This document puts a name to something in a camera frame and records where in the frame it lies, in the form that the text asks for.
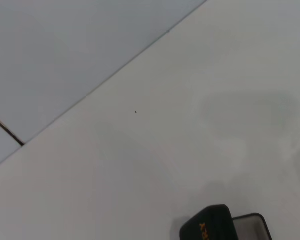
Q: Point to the black glasses case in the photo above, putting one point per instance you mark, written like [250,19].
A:
[212,220]

